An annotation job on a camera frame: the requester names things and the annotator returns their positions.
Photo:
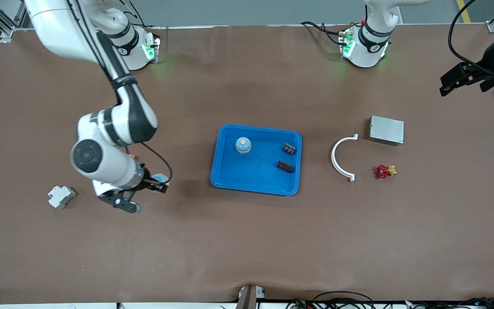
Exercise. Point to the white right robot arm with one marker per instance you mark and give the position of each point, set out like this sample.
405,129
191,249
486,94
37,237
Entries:
101,159

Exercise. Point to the light blue desk bell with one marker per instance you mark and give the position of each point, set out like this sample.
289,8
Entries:
160,177
243,145

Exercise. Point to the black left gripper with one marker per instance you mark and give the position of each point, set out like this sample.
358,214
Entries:
489,57

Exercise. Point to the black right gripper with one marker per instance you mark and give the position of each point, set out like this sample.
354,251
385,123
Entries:
147,180

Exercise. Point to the blue plastic tray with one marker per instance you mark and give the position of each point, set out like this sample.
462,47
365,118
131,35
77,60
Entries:
260,174

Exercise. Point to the white circuit breaker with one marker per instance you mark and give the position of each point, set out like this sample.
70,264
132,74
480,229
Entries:
61,197

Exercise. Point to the camera mount post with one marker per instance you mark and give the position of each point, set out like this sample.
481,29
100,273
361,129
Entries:
249,298

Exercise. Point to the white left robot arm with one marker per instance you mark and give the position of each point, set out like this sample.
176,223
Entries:
369,43

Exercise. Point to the white curved plastic bracket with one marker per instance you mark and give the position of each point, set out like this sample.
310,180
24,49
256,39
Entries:
333,156

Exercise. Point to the grey metal power supply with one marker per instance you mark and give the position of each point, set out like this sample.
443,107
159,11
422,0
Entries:
386,131

